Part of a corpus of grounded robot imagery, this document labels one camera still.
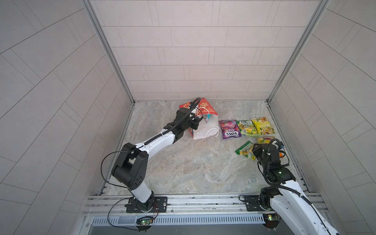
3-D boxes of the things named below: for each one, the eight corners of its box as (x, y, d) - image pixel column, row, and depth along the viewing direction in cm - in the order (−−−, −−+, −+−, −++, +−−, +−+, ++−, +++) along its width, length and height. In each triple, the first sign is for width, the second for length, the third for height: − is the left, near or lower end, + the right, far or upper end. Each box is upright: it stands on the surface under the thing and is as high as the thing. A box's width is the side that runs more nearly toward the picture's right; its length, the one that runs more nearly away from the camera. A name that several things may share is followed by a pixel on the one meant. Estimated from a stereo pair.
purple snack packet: (223, 138, 97) (224, 136, 95) (219, 123, 106) (219, 120, 103) (240, 137, 98) (241, 134, 96) (234, 121, 107) (235, 118, 104)
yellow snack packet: (257, 135, 98) (259, 132, 95) (250, 121, 106) (252, 117, 103) (272, 134, 99) (275, 131, 96) (265, 119, 107) (267, 116, 104)
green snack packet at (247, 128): (239, 136, 98) (240, 133, 95) (236, 122, 105) (237, 120, 102) (256, 136, 98) (258, 133, 95) (252, 122, 105) (254, 120, 102)
